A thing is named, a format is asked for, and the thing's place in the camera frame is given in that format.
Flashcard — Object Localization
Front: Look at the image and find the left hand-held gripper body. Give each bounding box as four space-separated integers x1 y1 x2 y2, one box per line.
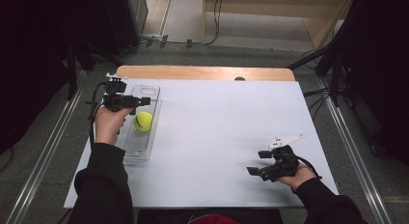
102 72 139 114

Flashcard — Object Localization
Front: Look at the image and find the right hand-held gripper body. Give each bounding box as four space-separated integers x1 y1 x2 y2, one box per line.
258 133 305 183

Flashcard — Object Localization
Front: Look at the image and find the yellow tennis ball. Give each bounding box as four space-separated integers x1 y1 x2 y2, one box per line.
133 111 154 133

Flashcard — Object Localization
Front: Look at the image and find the clear plastic tray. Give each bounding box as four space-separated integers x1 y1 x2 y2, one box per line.
115 84 162 162

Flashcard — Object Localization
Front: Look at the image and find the person's right hand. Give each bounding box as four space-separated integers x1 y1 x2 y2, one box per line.
277 162 317 192

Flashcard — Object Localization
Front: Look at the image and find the person's left hand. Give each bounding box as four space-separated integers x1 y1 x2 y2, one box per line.
94 105 127 146

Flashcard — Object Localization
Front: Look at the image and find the black stand with legs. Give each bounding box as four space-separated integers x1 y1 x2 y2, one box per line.
62 37 124 101
287 40 346 107

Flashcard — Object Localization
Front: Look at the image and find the person's red clothing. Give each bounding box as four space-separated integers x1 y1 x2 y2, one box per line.
188 213 239 224

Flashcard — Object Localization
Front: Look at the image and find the black cabinet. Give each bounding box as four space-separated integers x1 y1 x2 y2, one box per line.
102 0 149 54

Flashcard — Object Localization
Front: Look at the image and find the light wooden shelf unit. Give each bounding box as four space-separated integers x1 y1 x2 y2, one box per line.
202 0 357 51

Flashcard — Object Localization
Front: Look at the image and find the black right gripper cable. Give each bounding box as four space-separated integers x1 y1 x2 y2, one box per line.
297 155 323 181

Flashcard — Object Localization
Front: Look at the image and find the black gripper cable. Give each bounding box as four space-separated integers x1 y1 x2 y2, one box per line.
297 155 323 181
87 81 108 148

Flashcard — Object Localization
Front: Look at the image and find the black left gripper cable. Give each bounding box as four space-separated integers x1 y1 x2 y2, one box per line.
87 81 108 148

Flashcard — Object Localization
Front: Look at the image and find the metal floor rail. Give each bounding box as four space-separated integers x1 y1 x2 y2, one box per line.
316 77 394 224
6 87 83 224

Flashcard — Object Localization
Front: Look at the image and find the bundle of black floor cables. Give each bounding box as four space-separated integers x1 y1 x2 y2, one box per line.
302 85 334 121

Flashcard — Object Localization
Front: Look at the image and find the black hanging cable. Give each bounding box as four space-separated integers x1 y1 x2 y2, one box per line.
204 0 225 46

